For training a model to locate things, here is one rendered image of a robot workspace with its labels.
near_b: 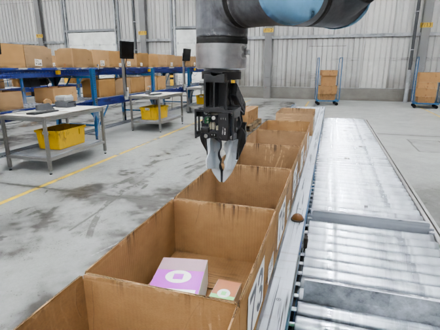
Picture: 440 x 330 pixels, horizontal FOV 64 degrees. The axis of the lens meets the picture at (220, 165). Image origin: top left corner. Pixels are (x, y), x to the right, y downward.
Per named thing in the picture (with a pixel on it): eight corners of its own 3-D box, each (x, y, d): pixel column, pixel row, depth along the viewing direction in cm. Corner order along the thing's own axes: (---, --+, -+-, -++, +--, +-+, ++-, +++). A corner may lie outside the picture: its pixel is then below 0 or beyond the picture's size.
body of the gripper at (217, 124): (192, 141, 63) (192, 71, 59) (206, 133, 71) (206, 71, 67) (235, 145, 61) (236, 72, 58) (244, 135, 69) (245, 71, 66)
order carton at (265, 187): (274, 268, 96) (277, 209, 91) (174, 252, 104) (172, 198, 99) (290, 212, 132) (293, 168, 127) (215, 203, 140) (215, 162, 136)
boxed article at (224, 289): (241, 300, 82) (241, 283, 80) (228, 330, 72) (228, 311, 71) (218, 295, 83) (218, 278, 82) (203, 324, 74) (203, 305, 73)
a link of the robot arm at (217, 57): (203, 45, 67) (254, 45, 65) (203, 72, 69) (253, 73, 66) (188, 42, 59) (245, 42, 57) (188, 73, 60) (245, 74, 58)
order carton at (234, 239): (239, 390, 60) (240, 304, 55) (90, 351, 68) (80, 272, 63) (274, 268, 96) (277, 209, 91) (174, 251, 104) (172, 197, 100)
